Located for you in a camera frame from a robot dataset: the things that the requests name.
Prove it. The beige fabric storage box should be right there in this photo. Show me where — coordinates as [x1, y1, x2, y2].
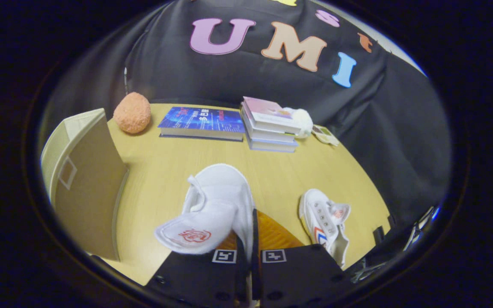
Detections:
[41, 108, 129, 261]

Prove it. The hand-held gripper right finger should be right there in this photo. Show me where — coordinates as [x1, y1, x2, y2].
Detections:
[252, 209, 354, 308]

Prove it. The pink cover book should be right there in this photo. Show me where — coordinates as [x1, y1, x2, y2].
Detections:
[241, 97, 302, 134]

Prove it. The white canvas shoe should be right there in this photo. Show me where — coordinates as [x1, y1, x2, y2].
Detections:
[154, 163, 255, 257]
[299, 189, 351, 269]

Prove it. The pink plush toy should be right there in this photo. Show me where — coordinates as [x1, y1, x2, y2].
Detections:
[113, 92, 151, 134]

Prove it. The grey cover book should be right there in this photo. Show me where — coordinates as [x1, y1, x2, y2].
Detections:
[246, 135, 298, 153]

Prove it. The blue cover book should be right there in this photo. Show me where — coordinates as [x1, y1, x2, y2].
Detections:
[158, 107, 246, 142]

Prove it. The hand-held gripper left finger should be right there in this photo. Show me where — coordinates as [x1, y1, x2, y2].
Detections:
[146, 231, 251, 308]

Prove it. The white plush ball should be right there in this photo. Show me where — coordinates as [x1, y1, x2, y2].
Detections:
[287, 108, 313, 139]

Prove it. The white cover book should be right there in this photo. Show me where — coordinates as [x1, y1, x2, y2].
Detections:
[244, 115, 297, 143]

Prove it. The small paint palette tray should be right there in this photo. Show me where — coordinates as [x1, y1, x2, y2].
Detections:
[312, 125, 340, 147]

